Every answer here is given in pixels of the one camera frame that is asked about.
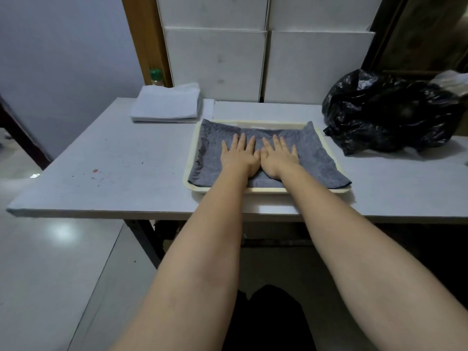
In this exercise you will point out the person's left hand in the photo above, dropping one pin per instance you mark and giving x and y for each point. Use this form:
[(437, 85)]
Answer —
[(238, 160)]

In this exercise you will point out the person's right hand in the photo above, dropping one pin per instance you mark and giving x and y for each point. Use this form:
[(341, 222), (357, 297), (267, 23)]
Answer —
[(279, 161)]

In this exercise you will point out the person's left little finger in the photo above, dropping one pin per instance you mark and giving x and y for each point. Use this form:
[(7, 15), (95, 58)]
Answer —
[(225, 146)]

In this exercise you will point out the person's right middle finger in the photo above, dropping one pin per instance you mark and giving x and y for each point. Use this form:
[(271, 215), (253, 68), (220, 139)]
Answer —
[(276, 141)]

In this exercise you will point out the person's right thumb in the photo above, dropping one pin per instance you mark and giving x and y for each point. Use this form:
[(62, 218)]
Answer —
[(262, 156)]

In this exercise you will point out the person's left middle finger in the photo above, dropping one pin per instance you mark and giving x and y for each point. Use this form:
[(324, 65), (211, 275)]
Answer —
[(242, 140)]

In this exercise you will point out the person's left thumb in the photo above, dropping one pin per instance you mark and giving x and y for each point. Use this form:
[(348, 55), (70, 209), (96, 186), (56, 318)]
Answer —
[(257, 155)]

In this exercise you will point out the person's right little finger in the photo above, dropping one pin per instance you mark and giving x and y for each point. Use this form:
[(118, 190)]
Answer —
[(294, 150)]

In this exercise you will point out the grey cloth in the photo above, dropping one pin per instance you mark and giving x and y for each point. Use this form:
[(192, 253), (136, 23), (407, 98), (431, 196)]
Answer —
[(318, 160)]

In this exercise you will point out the person's right forearm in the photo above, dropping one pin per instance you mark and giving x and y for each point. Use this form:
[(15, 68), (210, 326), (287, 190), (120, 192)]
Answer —
[(351, 252)]

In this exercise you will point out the person's left forearm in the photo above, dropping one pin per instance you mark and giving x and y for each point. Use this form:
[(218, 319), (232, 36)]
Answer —
[(199, 252)]

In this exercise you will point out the cream plastic tray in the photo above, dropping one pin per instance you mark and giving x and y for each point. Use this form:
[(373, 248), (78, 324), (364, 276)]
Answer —
[(191, 168)]

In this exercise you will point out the folded white cloth stack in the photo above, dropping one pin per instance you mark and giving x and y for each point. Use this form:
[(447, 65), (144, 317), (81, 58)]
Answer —
[(166, 104)]

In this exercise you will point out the green capped bottle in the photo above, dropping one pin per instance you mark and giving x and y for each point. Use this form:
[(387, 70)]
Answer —
[(156, 76)]

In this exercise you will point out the black plastic bag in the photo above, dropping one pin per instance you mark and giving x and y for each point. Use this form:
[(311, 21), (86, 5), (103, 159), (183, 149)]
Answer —
[(391, 113)]

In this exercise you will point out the person's black trousers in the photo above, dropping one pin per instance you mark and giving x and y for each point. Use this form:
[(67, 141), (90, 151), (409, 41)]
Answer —
[(270, 321)]

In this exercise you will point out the clear plastic bag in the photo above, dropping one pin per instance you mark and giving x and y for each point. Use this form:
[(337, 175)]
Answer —
[(451, 82)]

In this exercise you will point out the dark wooden cabinet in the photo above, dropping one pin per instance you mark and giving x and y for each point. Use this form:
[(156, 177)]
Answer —
[(424, 32)]

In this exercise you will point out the dark wooden furniture leg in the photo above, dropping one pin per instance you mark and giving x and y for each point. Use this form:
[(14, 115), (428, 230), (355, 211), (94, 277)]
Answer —
[(22, 131)]

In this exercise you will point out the black metal table frame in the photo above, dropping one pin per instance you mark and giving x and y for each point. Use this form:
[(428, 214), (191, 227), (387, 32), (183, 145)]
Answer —
[(146, 239)]

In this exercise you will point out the brown wooden door frame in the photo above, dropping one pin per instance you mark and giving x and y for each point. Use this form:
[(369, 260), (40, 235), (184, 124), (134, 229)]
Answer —
[(144, 36)]

